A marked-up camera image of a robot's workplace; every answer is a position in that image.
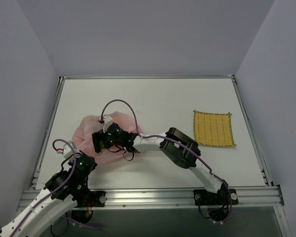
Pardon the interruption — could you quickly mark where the pink plastic bag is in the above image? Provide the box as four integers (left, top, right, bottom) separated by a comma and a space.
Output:
72, 112, 136, 165

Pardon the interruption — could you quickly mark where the green fake fruit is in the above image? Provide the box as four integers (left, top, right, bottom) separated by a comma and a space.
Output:
99, 141, 105, 149

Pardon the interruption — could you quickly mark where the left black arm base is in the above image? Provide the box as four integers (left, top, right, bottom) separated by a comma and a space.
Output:
71, 191, 107, 224

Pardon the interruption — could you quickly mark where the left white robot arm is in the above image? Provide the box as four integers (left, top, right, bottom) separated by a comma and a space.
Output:
0, 153, 97, 237

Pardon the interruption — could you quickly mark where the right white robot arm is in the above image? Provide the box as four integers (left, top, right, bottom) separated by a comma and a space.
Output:
92, 123, 230, 204

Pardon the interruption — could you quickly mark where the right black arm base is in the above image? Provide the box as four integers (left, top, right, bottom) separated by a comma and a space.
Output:
193, 189, 239, 224

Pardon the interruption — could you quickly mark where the yellow bamboo mat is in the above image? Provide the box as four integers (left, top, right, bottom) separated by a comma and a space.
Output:
193, 110, 236, 148

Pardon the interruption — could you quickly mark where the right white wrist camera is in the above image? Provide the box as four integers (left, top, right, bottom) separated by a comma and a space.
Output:
98, 115, 113, 133

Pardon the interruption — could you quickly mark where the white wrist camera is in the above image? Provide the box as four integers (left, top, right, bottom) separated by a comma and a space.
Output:
56, 141, 78, 159
98, 115, 113, 133

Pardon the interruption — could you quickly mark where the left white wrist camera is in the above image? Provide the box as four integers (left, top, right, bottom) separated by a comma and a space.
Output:
56, 141, 78, 159

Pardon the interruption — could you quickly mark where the aluminium front rail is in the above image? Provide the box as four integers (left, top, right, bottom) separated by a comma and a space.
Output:
16, 186, 285, 210

